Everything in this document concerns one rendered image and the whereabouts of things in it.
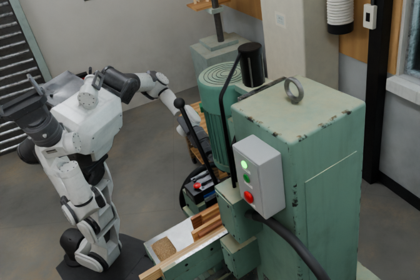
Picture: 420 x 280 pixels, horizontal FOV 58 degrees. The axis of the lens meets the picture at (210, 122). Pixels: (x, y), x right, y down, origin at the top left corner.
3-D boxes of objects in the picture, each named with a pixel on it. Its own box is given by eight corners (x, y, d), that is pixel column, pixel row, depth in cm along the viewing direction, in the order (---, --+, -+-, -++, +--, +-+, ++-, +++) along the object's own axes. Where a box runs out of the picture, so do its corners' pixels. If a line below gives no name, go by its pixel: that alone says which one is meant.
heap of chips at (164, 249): (167, 235, 142) (165, 232, 141) (179, 252, 134) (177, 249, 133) (150, 245, 139) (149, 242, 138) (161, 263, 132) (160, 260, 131)
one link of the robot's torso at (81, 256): (78, 265, 224) (70, 251, 217) (101, 240, 238) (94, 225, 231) (104, 277, 214) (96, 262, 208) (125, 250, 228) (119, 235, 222)
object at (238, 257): (248, 249, 123) (243, 224, 117) (261, 264, 118) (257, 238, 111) (224, 265, 119) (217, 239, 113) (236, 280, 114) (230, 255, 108)
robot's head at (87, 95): (77, 109, 140) (77, 90, 134) (84, 90, 148) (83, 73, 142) (95, 111, 142) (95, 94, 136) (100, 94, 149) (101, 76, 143)
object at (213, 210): (242, 204, 149) (239, 190, 145) (244, 207, 147) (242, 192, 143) (203, 227, 142) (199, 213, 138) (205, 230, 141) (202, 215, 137)
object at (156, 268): (270, 204, 146) (269, 197, 144) (274, 207, 145) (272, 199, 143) (141, 282, 126) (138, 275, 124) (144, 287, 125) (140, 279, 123)
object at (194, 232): (250, 207, 146) (249, 197, 143) (253, 210, 145) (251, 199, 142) (194, 242, 137) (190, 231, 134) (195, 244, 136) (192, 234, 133)
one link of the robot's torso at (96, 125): (22, 155, 161) (11, 92, 136) (80, 113, 184) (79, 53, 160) (77, 191, 154) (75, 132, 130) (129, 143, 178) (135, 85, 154)
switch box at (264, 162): (259, 185, 95) (252, 133, 86) (286, 207, 87) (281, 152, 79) (239, 197, 93) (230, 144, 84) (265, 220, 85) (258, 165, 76)
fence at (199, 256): (301, 195, 148) (300, 184, 145) (304, 197, 146) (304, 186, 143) (165, 279, 126) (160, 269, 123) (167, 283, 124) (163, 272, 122)
